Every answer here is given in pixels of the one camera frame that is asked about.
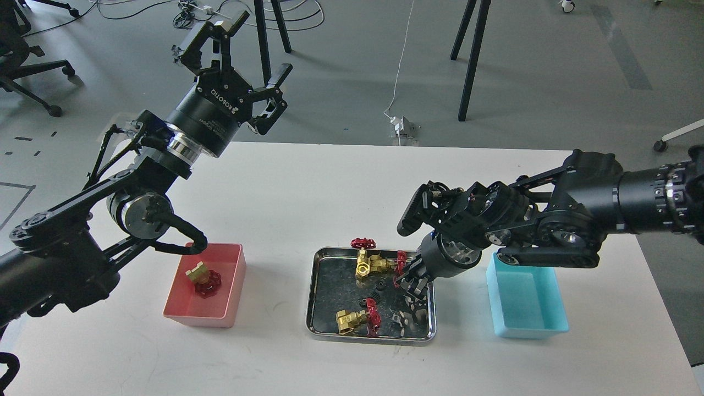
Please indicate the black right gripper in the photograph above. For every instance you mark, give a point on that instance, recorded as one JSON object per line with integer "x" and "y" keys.
{"x": 437, "y": 258}

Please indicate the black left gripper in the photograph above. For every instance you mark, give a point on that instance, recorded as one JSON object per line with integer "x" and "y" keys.
{"x": 211, "y": 113}

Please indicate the brass valve red handle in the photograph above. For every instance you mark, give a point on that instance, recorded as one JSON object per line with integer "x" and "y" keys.
{"x": 207, "y": 282}
{"x": 349, "y": 321}

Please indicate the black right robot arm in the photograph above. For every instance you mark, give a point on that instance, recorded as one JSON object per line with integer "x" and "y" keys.
{"x": 558, "y": 218}

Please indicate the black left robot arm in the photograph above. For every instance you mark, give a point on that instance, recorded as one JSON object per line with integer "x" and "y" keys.
{"x": 72, "y": 253}

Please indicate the blue plastic box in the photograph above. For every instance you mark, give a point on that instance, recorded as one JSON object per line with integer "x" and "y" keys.
{"x": 525, "y": 302}

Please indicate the pink plastic box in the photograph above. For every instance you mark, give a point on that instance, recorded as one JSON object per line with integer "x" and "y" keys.
{"x": 186, "y": 307}

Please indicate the black stand legs left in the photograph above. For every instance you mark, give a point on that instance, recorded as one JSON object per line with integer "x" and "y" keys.
{"x": 267, "y": 44}

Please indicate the black stand legs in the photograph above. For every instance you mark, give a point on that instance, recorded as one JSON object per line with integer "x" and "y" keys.
{"x": 483, "y": 10}
{"x": 267, "y": 44}

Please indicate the shiny metal tray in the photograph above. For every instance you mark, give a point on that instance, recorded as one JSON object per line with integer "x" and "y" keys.
{"x": 333, "y": 287}

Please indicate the white floor power socket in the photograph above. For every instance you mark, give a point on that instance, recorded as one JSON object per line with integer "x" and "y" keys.
{"x": 404, "y": 132}

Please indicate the black stand legs right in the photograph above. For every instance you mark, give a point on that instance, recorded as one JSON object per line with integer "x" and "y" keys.
{"x": 483, "y": 10}

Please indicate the white chair base caster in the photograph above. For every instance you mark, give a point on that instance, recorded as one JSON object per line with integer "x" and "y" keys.
{"x": 662, "y": 144}

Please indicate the brass double valve red handles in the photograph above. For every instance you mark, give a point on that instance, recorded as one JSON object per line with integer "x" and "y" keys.
{"x": 373, "y": 264}

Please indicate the brass valve red handle front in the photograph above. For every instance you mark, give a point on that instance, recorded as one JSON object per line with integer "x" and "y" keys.
{"x": 349, "y": 321}

